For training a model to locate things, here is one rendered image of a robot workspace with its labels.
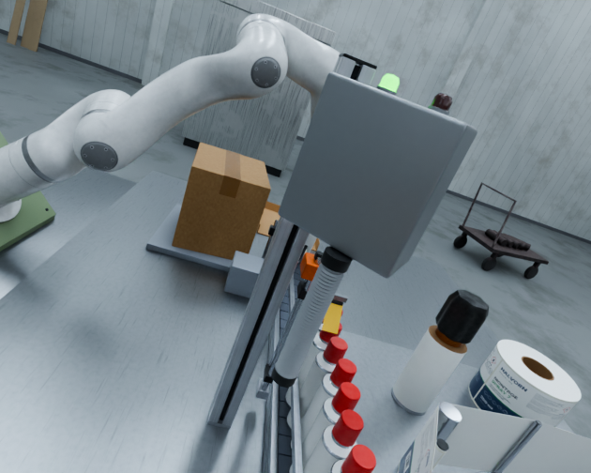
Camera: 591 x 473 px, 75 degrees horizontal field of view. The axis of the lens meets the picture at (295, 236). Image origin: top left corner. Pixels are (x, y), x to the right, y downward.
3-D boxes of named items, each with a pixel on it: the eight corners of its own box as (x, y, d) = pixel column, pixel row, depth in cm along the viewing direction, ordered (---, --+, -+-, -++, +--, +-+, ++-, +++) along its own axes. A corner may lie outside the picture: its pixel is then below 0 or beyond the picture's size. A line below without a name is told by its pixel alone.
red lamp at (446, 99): (445, 115, 44) (455, 96, 44) (424, 107, 45) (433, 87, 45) (449, 117, 47) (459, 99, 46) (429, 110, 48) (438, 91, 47)
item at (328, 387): (318, 465, 67) (366, 381, 60) (290, 461, 66) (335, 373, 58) (314, 438, 72) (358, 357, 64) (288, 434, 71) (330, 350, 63)
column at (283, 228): (230, 429, 73) (377, 66, 48) (206, 424, 73) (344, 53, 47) (233, 409, 77) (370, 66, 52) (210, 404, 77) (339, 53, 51)
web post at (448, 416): (415, 497, 68) (468, 426, 61) (391, 493, 68) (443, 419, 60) (407, 472, 73) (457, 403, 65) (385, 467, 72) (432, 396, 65)
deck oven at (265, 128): (283, 160, 661) (326, 38, 586) (283, 180, 551) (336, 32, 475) (195, 129, 637) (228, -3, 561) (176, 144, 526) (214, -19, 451)
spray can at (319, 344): (305, 417, 76) (345, 337, 68) (280, 404, 76) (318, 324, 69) (310, 399, 80) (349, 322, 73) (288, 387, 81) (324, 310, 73)
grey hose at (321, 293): (295, 389, 54) (355, 265, 46) (270, 384, 54) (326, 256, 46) (295, 371, 57) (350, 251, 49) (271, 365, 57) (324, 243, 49)
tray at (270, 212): (316, 251, 161) (320, 243, 159) (256, 233, 156) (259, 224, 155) (311, 223, 188) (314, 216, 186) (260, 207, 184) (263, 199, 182)
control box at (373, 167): (386, 281, 45) (469, 123, 38) (275, 214, 52) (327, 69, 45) (409, 261, 54) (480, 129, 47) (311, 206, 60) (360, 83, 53)
